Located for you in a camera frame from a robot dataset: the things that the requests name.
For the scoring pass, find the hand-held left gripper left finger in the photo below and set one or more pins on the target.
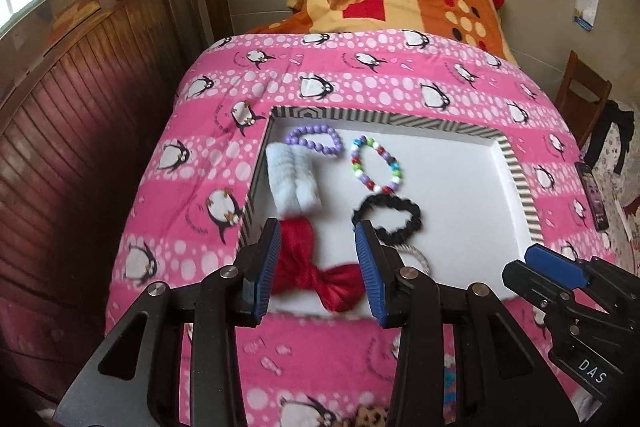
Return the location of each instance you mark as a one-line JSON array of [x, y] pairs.
[[262, 272]]

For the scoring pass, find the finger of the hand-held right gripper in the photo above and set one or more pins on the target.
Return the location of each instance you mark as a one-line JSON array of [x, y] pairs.
[[555, 264], [527, 279]]

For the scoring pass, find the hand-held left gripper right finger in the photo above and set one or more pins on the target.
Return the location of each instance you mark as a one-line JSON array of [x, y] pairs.
[[372, 277]]

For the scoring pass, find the red velvet hair bow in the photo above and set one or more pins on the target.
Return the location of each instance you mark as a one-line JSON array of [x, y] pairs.
[[305, 257]]

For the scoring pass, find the black scrunchie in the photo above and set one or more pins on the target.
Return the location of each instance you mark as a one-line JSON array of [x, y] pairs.
[[407, 207]]

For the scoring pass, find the white fuzzy hair accessory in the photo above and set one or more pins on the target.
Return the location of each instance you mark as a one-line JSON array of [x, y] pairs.
[[292, 179]]

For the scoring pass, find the striped cardboard box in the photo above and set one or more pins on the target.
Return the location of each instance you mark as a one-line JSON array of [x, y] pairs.
[[450, 217]]

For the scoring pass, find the black smartphone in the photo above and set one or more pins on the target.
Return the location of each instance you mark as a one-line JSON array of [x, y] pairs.
[[592, 197]]

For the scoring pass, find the floral bedsheet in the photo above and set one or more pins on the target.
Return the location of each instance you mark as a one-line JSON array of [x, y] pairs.
[[625, 187]]

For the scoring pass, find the black garment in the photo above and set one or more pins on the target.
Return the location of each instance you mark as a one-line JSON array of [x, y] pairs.
[[610, 127]]

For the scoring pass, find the brown wooden chair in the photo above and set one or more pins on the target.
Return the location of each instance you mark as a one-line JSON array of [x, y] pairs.
[[582, 82]]

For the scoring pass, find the pink penguin print blanket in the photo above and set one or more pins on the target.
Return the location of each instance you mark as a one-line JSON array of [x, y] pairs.
[[350, 72]]

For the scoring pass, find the brown wooden door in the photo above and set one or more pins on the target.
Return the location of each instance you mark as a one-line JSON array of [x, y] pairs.
[[75, 132]]

